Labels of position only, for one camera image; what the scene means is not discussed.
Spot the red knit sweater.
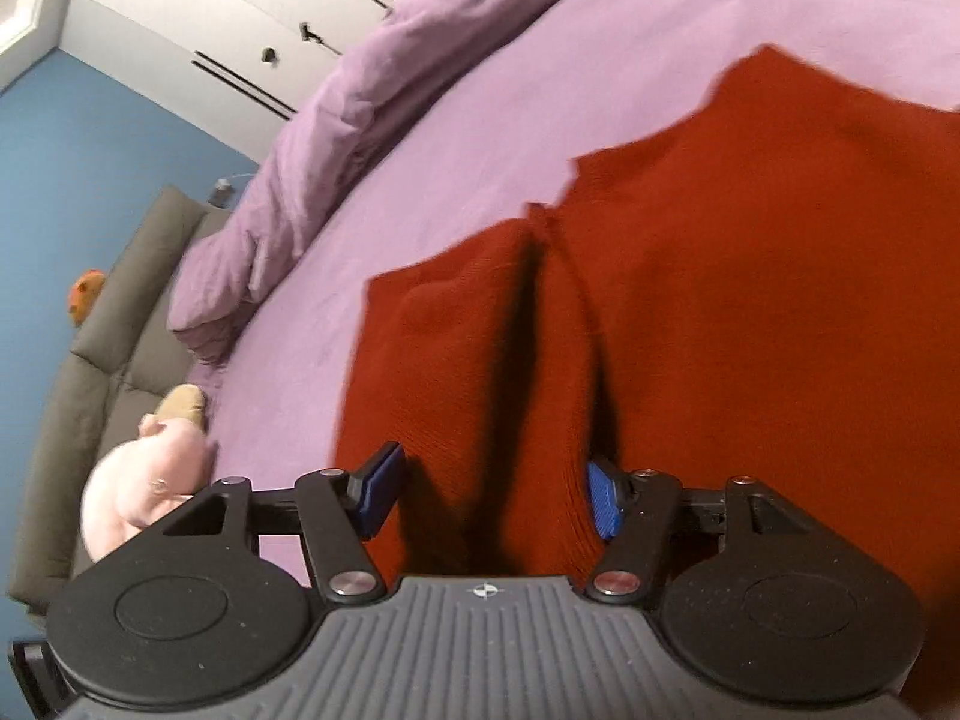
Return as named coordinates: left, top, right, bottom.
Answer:
left=335, top=49, right=958, bottom=715

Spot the pink plush toy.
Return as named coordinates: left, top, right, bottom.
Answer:
left=80, top=383, right=210, bottom=562

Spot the orange plush toy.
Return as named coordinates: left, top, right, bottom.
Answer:
left=67, top=270, right=106, bottom=327

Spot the purple duvet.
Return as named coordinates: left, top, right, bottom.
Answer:
left=167, top=0, right=558, bottom=366

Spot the purple bed sheet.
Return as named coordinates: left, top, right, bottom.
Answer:
left=185, top=0, right=960, bottom=587

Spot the white wardrobe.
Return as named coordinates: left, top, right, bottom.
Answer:
left=0, top=0, right=459, bottom=166

